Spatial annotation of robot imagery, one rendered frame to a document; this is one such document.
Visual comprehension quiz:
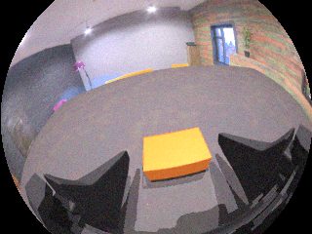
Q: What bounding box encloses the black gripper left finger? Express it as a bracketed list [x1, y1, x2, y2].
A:
[44, 149, 130, 229]

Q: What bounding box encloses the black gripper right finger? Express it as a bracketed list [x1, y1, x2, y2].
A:
[218, 126, 295, 202]

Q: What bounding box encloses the orange block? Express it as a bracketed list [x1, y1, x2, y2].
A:
[143, 128, 212, 180]

